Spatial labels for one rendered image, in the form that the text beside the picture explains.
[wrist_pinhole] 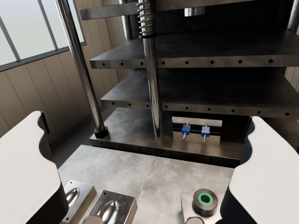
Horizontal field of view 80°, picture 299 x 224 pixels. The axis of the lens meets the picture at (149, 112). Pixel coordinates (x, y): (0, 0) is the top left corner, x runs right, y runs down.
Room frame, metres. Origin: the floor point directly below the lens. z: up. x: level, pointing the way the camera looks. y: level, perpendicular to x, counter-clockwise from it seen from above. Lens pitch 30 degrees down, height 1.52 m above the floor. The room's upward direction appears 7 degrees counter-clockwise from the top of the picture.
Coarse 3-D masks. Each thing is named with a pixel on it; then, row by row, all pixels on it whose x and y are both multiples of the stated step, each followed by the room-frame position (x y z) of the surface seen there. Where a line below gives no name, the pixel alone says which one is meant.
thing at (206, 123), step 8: (176, 112) 0.90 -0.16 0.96; (184, 112) 0.89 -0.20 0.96; (192, 112) 0.88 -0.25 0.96; (176, 120) 0.86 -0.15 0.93; (184, 120) 0.84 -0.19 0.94; (192, 120) 0.82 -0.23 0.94; (200, 120) 0.81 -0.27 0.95; (208, 120) 0.79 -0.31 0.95; (216, 120) 0.78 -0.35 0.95; (176, 128) 0.86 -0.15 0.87; (192, 128) 0.82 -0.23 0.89; (200, 128) 0.81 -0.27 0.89; (208, 128) 0.79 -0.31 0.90; (216, 128) 0.78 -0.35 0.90; (176, 136) 0.86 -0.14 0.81; (192, 136) 0.82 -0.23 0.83; (200, 136) 0.81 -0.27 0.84; (216, 136) 0.77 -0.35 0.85; (216, 144) 0.77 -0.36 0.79
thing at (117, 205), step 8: (104, 192) 0.49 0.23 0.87; (112, 192) 0.49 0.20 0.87; (104, 200) 0.45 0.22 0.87; (112, 200) 0.45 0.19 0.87; (120, 200) 0.44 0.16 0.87; (128, 200) 0.44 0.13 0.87; (96, 208) 0.42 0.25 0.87; (104, 208) 0.43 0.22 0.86; (112, 208) 0.43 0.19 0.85; (120, 208) 0.41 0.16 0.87; (128, 208) 0.41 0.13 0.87; (136, 208) 0.44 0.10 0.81; (104, 216) 0.40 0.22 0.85; (112, 216) 0.40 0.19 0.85; (120, 216) 0.38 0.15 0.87; (128, 216) 0.38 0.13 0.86
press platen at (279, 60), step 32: (224, 32) 1.38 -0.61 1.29; (256, 32) 1.22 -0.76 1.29; (288, 32) 1.10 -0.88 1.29; (96, 64) 1.04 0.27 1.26; (128, 64) 0.96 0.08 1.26; (160, 64) 0.89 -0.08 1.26; (192, 64) 0.84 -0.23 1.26; (224, 64) 0.78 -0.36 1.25; (256, 64) 0.73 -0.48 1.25; (288, 64) 0.69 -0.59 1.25
